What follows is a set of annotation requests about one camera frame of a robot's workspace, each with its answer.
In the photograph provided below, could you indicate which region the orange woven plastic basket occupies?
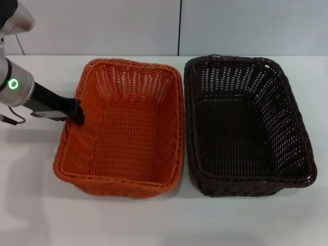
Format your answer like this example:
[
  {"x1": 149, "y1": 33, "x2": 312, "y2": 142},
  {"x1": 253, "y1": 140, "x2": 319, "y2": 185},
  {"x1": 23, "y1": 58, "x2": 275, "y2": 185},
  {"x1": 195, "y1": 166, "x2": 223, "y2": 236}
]
[{"x1": 53, "y1": 58, "x2": 186, "y2": 199}]

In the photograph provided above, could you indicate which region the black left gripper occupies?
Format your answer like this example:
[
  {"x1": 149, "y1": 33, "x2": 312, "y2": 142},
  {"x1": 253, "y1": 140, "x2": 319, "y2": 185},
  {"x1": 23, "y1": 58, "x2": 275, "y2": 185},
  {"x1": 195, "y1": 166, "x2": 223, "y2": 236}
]
[{"x1": 30, "y1": 81, "x2": 86, "y2": 126}]

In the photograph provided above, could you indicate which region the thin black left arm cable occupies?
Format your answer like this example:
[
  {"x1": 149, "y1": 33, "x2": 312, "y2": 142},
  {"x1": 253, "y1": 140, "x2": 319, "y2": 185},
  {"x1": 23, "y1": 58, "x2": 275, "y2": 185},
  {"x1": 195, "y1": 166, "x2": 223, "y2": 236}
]
[{"x1": 0, "y1": 106, "x2": 27, "y2": 127}]

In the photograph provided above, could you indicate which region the dark brown woven basket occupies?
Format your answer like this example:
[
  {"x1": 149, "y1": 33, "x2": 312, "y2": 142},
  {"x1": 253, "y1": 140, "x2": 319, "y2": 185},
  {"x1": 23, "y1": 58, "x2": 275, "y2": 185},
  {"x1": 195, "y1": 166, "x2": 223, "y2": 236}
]
[{"x1": 183, "y1": 54, "x2": 318, "y2": 198}]

